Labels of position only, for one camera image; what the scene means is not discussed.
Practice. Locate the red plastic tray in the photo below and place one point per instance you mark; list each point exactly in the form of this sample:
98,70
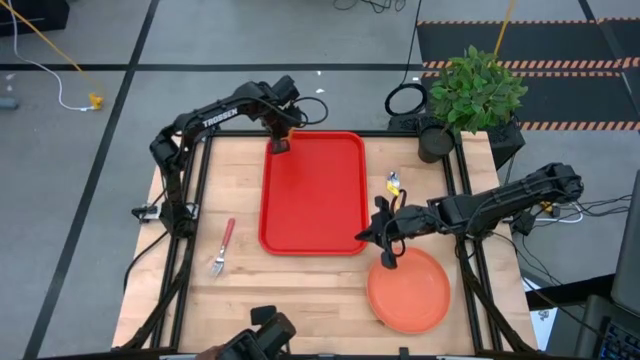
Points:
315,200

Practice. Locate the green leafy plant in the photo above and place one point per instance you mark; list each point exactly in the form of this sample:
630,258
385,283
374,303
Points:
475,90

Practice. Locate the black crate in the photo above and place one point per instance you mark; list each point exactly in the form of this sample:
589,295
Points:
35,15

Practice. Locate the white paper with logo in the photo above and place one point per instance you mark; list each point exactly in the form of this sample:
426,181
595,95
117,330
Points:
542,325

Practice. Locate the black keyboard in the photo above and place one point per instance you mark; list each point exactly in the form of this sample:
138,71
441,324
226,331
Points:
620,342

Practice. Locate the orange plastic plate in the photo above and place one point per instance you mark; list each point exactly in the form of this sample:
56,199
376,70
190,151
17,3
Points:
410,295

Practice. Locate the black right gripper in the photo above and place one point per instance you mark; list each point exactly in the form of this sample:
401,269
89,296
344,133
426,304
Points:
407,222

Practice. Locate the hazard striped black mat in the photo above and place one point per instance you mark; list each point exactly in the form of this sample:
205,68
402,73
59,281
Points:
550,45

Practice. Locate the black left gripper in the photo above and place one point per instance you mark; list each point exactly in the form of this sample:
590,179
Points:
281,117

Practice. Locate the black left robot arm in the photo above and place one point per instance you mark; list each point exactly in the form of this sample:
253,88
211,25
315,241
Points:
220,117

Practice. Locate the black plant pot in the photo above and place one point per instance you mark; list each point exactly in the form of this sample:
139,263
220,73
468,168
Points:
434,145

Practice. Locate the black aluminium table frame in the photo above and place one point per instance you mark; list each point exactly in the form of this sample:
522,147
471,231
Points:
202,170

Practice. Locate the dark monitor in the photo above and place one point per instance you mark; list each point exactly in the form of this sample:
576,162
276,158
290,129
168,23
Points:
630,250

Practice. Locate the grey floor object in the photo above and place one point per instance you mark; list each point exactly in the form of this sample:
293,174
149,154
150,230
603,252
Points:
7,103

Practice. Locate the yellow tag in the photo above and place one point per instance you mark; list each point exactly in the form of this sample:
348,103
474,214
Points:
393,187

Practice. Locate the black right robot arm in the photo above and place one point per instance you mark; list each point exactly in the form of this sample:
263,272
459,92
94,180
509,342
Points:
500,200

